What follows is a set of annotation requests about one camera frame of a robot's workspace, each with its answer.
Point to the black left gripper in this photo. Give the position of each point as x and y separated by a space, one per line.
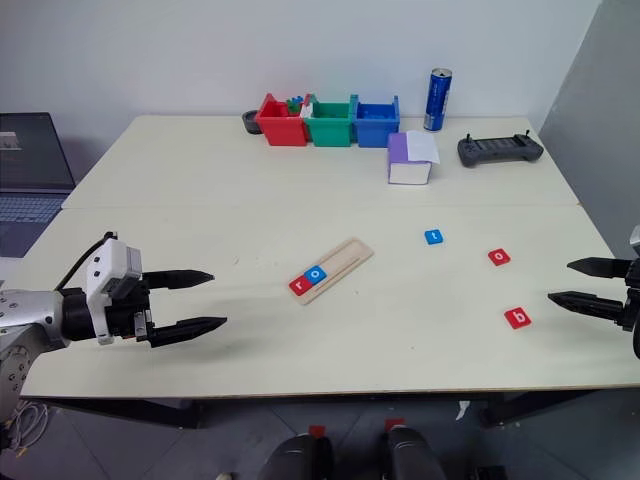
125 315

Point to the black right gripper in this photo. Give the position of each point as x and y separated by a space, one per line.
632 295

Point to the red letter tile b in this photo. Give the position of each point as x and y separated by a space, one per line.
517 318

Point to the red letter tile o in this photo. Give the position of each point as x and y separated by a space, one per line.
499 257

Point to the wooden letter tray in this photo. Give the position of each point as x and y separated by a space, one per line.
345 255

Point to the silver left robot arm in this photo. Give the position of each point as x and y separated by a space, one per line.
30 310

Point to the red letter tile r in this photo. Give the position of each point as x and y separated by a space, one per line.
300 286

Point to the blue letter tile o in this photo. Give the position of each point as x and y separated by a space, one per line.
315 275

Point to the blue letter tile t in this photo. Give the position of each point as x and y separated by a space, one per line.
434 237

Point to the grey handheld controller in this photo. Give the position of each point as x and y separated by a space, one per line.
500 150

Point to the white paper scrap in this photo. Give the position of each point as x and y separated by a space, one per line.
463 409

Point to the red tape marker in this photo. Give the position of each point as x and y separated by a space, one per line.
317 430
394 425

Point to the black round holder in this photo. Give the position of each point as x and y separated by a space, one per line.
248 122

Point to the dark rounded shape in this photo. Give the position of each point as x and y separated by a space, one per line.
295 460
412 455

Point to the red plastic bin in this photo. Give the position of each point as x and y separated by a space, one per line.
280 127

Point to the grey laptop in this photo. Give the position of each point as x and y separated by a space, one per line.
30 165

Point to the white paper sheet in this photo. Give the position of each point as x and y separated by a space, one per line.
422 147

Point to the green toy block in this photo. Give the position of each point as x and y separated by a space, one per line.
294 107

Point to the purple covered book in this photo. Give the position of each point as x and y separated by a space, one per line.
405 167

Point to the green plastic bin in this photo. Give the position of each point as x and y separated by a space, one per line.
327 127

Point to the blue toy block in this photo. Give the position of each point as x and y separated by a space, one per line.
298 99

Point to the blue drink can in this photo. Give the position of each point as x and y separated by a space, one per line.
438 102

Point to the blue plastic bin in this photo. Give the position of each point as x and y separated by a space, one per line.
375 127

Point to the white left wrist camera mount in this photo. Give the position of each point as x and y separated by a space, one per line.
102 260

